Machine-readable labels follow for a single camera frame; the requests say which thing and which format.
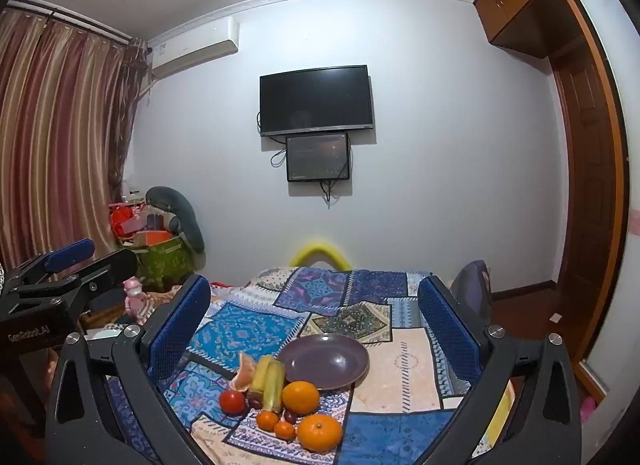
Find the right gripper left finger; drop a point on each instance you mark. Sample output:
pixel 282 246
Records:
pixel 171 327

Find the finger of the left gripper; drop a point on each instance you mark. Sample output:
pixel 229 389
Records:
pixel 69 253
pixel 89 281

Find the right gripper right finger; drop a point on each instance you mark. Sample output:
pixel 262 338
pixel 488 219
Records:
pixel 455 328

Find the pomelo segment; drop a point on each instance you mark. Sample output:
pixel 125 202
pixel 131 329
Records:
pixel 244 376

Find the red tomato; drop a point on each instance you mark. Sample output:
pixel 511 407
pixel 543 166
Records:
pixel 232 402

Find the dark red grape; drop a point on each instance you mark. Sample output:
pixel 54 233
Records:
pixel 255 402
pixel 290 417

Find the green sugarcane piece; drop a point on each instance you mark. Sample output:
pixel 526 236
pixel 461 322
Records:
pixel 257 386
pixel 274 383

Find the small mandarin orange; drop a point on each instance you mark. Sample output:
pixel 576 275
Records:
pixel 284 431
pixel 267 420

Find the large orange with sticker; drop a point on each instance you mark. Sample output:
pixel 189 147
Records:
pixel 300 397

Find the large orange with stem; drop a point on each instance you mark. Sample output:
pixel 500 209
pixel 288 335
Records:
pixel 319 433

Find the pink plush toy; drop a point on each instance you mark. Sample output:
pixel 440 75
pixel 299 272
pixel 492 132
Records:
pixel 137 303

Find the dark blue chair back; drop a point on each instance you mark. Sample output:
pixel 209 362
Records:
pixel 472 288

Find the green storage box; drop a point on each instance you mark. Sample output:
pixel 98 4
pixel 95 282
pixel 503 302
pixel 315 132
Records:
pixel 164 265

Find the red gift bag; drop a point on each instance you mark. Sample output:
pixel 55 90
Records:
pixel 126 219

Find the grey neck pillow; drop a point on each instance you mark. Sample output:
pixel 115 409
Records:
pixel 183 218

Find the blue patchwork bed cover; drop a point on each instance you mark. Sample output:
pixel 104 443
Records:
pixel 392 415

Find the purple ceramic plate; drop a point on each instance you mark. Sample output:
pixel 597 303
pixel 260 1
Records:
pixel 328 361

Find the yellow foam tube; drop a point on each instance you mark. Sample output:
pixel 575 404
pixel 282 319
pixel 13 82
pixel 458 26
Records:
pixel 321 250

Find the striped red curtain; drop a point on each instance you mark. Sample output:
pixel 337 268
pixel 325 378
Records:
pixel 68 99

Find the white air conditioner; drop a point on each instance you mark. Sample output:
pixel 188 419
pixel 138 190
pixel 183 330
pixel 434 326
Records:
pixel 207 42

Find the brown wooden wardrobe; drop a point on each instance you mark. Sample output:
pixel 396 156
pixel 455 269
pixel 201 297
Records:
pixel 562 32

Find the small black wall monitor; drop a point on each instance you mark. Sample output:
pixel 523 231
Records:
pixel 317 157

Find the large black wall television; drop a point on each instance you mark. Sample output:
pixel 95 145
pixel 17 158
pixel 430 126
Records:
pixel 316 99

